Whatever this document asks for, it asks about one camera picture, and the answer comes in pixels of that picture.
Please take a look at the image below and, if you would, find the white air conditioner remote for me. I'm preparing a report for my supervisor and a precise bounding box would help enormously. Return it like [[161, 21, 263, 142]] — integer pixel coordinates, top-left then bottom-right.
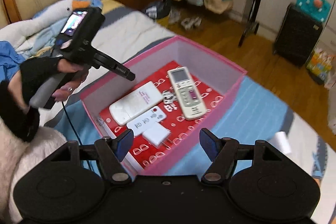
[[167, 67, 207, 120]]

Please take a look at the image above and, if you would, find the pink cardboard box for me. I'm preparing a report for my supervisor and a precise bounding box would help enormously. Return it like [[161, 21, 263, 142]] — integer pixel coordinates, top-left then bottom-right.
[[80, 35, 248, 177]]

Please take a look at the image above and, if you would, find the striped bed sheet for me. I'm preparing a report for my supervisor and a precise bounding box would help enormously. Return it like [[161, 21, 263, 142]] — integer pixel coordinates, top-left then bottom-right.
[[39, 0, 336, 214]]

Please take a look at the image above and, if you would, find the person's left hand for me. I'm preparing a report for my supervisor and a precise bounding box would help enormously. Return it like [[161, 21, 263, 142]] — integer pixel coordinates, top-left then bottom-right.
[[8, 56, 89, 107]]

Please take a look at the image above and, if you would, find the white goose plush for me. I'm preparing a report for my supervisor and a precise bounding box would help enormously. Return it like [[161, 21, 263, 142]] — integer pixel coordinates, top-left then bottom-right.
[[8, 0, 92, 41]]

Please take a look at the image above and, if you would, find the pair of white slippers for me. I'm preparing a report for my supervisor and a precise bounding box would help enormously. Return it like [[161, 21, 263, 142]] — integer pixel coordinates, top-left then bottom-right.
[[168, 9, 201, 30]]

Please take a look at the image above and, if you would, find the small white remote red button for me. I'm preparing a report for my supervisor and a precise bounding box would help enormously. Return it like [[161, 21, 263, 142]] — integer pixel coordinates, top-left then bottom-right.
[[126, 106, 168, 135]]

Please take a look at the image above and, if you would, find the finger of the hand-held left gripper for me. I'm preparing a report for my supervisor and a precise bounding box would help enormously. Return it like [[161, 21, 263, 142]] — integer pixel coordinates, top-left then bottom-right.
[[112, 63, 135, 82]]

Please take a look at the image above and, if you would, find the small white cube charger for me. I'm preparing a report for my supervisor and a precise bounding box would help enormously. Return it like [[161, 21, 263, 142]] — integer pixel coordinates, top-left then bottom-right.
[[142, 123, 174, 148]]

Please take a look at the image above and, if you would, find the light blue blanket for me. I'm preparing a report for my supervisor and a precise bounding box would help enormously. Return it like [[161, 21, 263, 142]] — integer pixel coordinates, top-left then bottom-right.
[[16, 0, 101, 58]]

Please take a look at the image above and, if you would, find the plain white remote control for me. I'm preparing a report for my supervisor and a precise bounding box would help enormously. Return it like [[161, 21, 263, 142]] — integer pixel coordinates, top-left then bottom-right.
[[109, 81, 163, 126]]

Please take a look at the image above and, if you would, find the blue cloth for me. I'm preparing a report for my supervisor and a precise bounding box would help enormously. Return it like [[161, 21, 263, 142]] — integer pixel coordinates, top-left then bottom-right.
[[0, 40, 27, 77]]

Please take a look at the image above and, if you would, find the person's left forearm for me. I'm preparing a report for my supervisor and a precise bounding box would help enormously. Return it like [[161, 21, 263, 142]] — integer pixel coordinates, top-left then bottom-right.
[[0, 80, 40, 143]]

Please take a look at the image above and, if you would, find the black cable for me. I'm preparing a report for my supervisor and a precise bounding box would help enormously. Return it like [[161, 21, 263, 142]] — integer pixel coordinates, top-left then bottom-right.
[[62, 100, 93, 173]]

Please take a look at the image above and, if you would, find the black suitcase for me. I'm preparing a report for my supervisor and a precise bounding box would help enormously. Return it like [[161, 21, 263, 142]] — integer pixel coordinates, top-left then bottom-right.
[[273, 4, 323, 67]]

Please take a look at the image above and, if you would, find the dark bag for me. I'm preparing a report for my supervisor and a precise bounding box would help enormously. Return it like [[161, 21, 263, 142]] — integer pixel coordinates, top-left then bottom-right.
[[144, 0, 171, 20]]

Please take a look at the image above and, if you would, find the person's white fleece clothing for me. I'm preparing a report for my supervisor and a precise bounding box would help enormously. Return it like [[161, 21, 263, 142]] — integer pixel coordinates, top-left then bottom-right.
[[0, 116, 69, 224]]

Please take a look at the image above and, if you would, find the red printed paper bag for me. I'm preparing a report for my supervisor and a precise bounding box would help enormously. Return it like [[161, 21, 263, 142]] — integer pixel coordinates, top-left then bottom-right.
[[98, 61, 223, 169]]

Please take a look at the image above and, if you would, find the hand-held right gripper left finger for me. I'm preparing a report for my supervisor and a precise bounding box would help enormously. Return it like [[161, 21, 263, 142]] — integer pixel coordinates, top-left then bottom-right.
[[50, 129, 135, 186]]

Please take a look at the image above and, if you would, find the teal bag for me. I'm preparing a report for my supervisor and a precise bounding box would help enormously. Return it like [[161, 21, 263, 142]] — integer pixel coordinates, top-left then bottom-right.
[[297, 0, 331, 22]]

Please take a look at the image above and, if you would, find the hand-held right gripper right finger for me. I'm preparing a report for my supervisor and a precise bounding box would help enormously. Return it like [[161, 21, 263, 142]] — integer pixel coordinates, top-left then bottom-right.
[[199, 128, 285, 185]]

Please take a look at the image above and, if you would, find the colourful gift box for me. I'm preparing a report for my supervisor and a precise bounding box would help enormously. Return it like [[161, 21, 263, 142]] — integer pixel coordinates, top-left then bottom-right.
[[306, 48, 334, 85]]

